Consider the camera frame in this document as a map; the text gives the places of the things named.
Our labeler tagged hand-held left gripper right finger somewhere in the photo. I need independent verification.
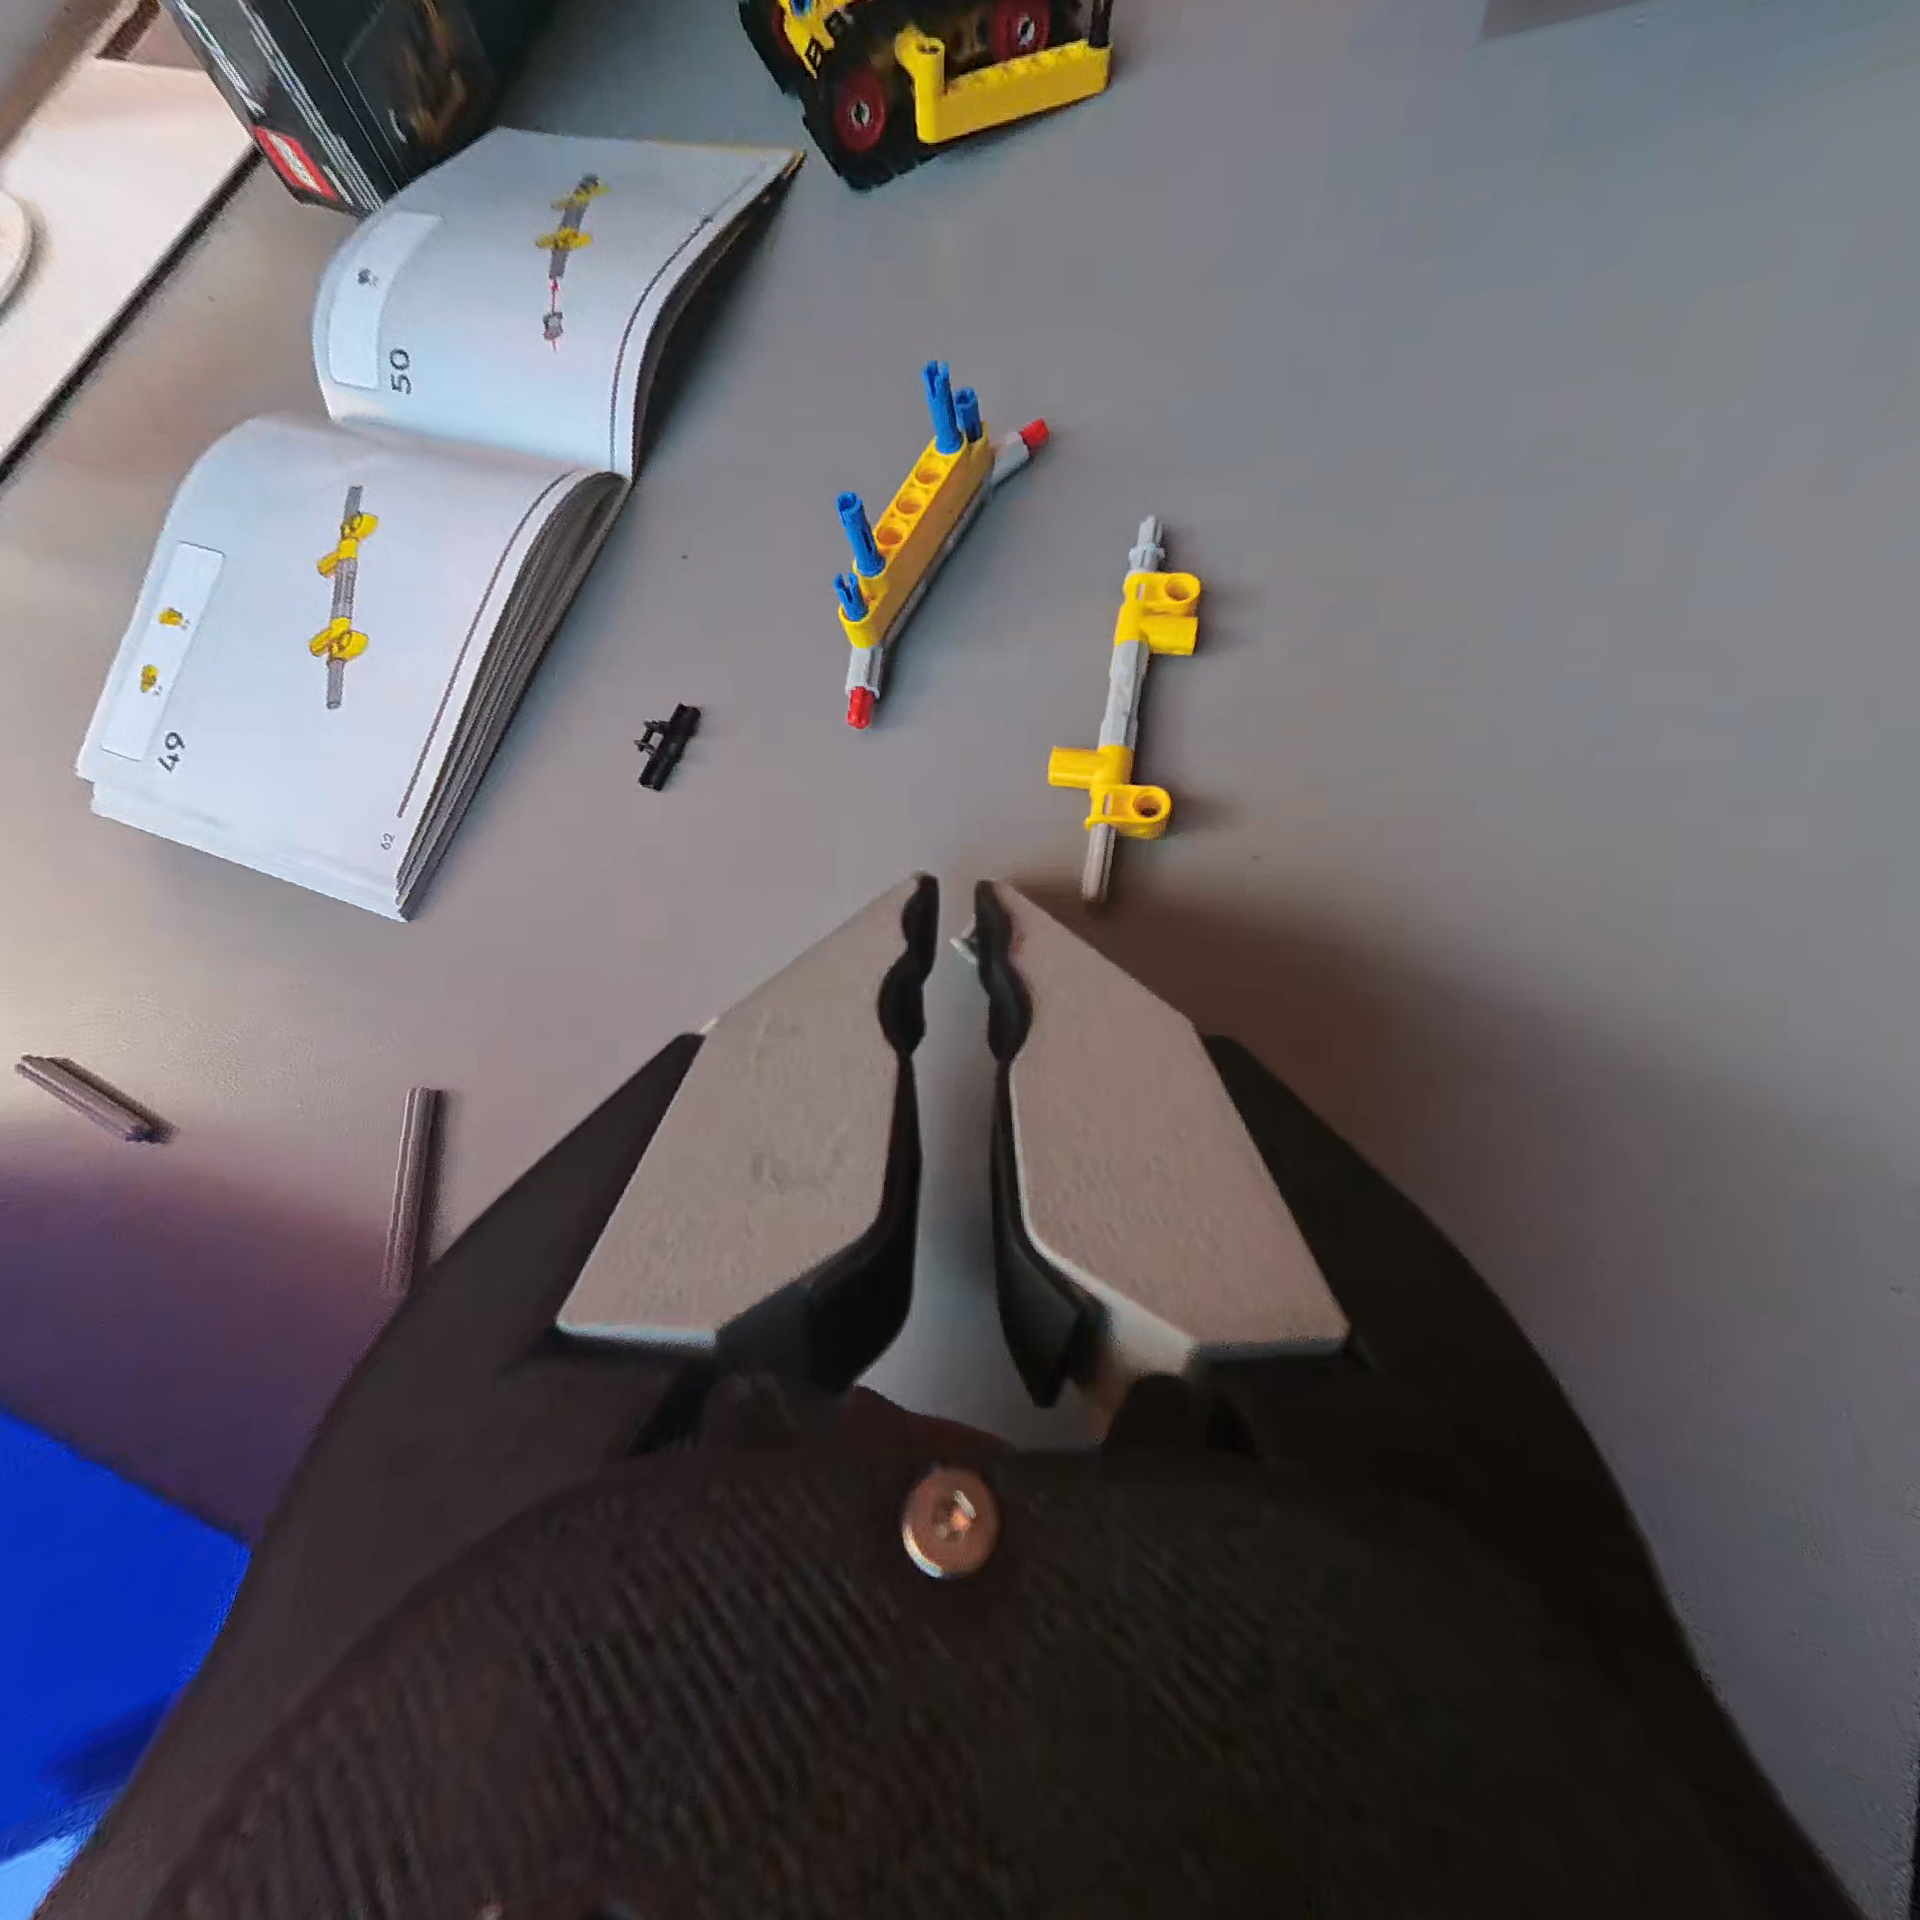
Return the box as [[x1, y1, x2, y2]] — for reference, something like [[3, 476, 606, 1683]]
[[972, 881, 1354, 1425]]

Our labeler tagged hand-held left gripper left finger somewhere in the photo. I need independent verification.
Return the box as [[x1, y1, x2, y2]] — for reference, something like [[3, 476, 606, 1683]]
[[556, 873, 942, 1396]]

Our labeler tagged yellow lego vehicle model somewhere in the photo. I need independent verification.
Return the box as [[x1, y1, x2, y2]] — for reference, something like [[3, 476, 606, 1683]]
[[735, 0, 1117, 192]]

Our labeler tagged black lego set box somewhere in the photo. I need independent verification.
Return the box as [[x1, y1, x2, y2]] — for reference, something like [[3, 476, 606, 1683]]
[[156, 0, 544, 216]]

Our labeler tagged dark grey axle rod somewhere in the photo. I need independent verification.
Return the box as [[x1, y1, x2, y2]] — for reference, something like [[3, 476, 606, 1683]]
[[379, 1086, 443, 1304], [13, 1054, 173, 1147]]

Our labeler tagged grey axle with yellow connectors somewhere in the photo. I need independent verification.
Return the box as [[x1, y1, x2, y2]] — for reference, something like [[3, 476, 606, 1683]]
[[1044, 516, 1202, 908]]

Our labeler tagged yellow beam with blue pins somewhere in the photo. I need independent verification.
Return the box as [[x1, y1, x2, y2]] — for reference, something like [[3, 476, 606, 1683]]
[[835, 358, 1052, 731]]

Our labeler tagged open instruction booklet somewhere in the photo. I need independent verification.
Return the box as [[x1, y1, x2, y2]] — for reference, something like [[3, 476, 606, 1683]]
[[74, 126, 806, 924]]

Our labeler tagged grey easel stand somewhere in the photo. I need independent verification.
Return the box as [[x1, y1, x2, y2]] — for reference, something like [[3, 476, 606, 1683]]
[[0, 53, 261, 476]]

